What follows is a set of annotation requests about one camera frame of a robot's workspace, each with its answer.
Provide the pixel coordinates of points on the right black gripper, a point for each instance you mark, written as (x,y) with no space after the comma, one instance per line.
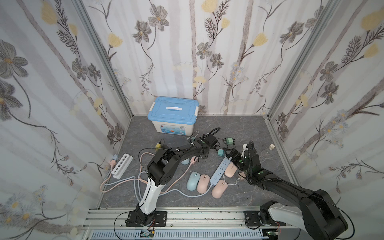
(237,157)

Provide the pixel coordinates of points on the peach mouse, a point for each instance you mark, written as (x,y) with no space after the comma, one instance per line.
(230,170)

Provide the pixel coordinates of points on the light blue power strip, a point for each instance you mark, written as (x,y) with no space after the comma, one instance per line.
(220,171)

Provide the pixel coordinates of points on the white multi socket power strip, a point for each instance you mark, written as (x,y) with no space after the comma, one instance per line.
(121,166)

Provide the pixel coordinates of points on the blue mouse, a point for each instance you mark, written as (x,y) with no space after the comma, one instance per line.
(193,181)
(185,162)

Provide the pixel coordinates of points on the blue lid storage box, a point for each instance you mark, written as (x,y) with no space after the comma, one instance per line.
(176,116)

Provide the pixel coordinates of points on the pink mouse left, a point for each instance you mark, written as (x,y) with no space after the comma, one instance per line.
(202,186)

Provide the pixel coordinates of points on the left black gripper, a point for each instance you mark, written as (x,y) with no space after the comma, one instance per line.
(208,141)

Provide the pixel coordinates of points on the pink mouse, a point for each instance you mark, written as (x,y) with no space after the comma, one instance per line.
(202,186)
(219,189)

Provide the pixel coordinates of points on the pink mouse front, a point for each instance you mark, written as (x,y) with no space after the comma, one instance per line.
(219,189)

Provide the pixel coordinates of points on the green charger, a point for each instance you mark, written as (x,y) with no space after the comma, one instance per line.
(229,141)

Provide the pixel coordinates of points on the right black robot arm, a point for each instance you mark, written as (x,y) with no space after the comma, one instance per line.
(313,211)

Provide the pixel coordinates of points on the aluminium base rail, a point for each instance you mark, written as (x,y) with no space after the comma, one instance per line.
(188,223)

